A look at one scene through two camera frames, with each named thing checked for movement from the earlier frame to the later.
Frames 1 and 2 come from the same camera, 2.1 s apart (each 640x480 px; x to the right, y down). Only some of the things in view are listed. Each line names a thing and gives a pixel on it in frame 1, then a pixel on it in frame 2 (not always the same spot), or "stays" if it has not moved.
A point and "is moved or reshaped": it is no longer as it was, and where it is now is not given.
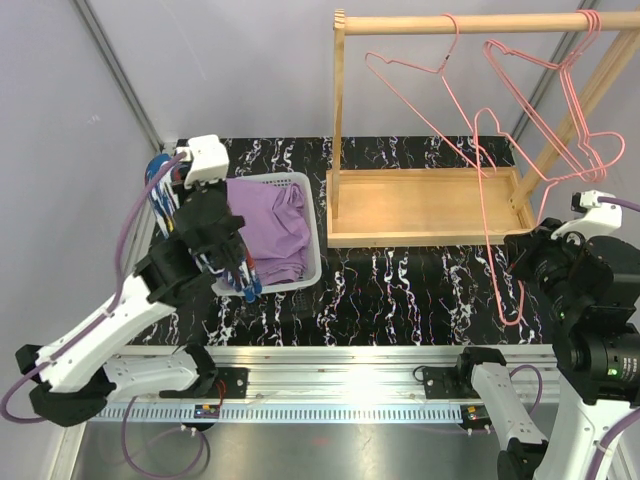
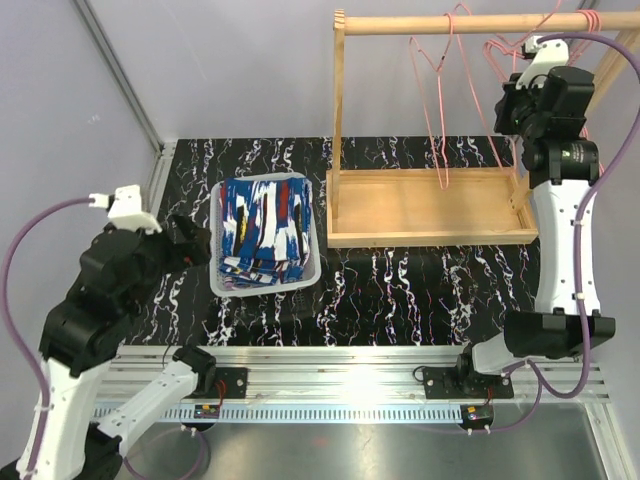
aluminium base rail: (345, 383) stays
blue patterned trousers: (165, 198) to (265, 231)
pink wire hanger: (550, 179) to (456, 8)
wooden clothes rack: (373, 208) stays
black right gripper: (543, 241) to (502, 125)
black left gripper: (222, 184) to (196, 251)
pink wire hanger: (418, 117) is moved or reshaped
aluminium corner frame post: (120, 73) stays
